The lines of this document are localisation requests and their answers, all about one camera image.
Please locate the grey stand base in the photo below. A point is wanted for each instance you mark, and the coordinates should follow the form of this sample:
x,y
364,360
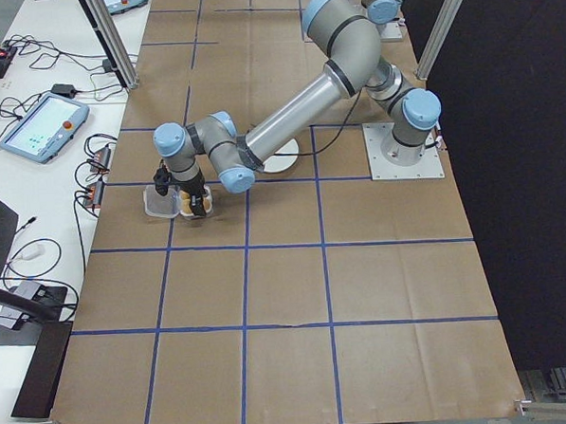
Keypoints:
x,y
9,338

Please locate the aluminium profile post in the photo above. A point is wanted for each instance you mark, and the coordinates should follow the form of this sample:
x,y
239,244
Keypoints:
x,y
444,23
112,40

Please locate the clear plastic egg carton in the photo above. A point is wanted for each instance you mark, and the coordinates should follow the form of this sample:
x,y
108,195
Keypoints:
x,y
159,206

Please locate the black orange USB hub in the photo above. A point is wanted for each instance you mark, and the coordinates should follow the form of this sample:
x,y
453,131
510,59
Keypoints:
x,y
94,193
101,157

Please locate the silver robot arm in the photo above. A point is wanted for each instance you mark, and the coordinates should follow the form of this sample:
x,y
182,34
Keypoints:
x,y
288,121
384,9

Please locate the black frame cover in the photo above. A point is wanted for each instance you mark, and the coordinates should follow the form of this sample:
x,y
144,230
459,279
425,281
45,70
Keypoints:
x,y
522,161

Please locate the brown egg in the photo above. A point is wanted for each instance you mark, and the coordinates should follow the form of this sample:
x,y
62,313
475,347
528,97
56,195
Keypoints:
x,y
184,196
186,209
208,203

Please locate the black flat box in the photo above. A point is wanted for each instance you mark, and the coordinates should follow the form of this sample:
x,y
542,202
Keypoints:
x,y
42,372

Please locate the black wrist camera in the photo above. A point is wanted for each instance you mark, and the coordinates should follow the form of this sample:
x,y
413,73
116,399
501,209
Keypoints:
x,y
162,182

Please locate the white round plate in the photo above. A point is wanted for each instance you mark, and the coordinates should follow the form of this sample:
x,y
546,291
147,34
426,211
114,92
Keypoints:
x,y
283,163

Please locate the black power adapter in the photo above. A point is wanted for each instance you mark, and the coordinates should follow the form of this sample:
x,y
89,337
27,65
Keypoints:
x,y
64,89
108,65

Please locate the white side desk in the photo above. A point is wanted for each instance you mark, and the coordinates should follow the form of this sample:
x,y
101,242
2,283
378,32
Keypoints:
x,y
49,196

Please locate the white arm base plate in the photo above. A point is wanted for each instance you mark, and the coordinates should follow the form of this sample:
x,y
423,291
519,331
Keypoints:
x,y
392,33
428,168

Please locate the dark metal frame base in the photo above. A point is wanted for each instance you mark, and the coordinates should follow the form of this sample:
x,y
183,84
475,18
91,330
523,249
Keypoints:
x,y
558,383

